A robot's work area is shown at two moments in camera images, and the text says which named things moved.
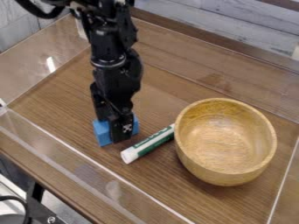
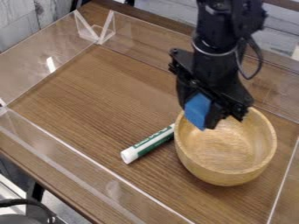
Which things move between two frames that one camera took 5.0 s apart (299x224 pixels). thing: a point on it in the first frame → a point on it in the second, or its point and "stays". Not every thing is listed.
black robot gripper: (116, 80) → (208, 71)
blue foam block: (102, 130) → (197, 108)
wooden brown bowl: (224, 140) stays
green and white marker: (147, 144) stays
